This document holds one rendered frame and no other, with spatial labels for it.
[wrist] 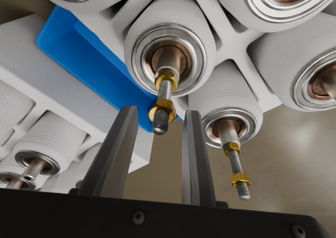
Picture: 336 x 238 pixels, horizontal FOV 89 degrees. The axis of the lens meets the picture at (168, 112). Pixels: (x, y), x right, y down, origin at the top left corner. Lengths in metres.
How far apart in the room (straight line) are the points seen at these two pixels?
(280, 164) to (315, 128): 0.21
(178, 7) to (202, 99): 0.11
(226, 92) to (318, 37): 0.10
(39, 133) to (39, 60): 0.14
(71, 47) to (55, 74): 0.07
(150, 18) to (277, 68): 0.15
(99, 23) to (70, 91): 0.18
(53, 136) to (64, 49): 0.17
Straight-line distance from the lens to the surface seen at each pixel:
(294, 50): 0.22
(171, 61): 0.16
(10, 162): 0.49
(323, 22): 0.25
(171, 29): 0.17
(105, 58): 0.48
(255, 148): 0.72
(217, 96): 0.22
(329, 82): 0.23
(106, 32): 0.26
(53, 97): 0.38
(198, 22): 0.17
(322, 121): 0.71
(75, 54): 0.43
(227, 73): 0.27
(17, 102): 0.40
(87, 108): 0.40
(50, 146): 0.37
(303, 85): 0.23
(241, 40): 0.26
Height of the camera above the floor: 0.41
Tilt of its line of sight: 50 degrees down
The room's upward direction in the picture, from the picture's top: 174 degrees counter-clockwise
